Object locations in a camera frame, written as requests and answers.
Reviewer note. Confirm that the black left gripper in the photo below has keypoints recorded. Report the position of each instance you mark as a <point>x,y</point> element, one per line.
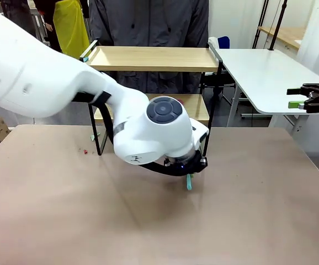
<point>195,165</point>

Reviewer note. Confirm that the teal chenille duster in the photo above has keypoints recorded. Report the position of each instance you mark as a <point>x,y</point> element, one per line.
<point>189,182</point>

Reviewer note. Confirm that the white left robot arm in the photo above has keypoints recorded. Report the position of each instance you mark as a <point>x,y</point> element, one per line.
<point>38,82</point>

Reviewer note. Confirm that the two-tier wood metal shelf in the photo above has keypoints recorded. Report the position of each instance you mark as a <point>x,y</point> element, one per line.
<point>154,59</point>

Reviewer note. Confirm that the white side table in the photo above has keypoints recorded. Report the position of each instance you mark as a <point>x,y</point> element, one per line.
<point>259,74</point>

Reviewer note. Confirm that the wooden background desk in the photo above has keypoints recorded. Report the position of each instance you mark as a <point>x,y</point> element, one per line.
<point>286,33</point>

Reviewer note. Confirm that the black stand pole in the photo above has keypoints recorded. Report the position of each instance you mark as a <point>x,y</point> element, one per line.
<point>277,25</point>

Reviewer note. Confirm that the black tripod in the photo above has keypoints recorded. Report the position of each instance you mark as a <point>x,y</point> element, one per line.
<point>260,25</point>

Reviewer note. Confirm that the large green paper scrap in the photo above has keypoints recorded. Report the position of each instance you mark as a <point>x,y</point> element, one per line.
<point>94,136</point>

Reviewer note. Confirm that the blue chair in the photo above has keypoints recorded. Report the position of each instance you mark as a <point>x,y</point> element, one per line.
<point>223,42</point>

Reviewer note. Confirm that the person in grey jacket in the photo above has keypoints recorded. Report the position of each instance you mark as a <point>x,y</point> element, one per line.
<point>148,22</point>

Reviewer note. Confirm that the yellow garment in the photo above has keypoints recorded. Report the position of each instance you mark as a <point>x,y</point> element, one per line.
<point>71,27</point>

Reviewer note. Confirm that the background person in dark clothes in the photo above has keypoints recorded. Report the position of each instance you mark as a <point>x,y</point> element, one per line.
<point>45,13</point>
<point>18,11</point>

